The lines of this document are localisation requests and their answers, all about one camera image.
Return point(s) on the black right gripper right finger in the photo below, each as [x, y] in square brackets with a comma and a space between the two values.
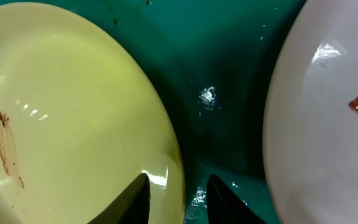
[225, 207]

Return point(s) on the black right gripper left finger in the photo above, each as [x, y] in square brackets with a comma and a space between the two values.
[131, 206]

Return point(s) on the yellow round plate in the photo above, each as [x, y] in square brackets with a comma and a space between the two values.
[79, 121]

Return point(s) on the teal plastic tray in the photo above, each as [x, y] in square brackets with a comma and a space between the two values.
[210, 63]

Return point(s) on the white plate upper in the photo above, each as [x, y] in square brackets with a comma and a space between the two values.
[311, 117]

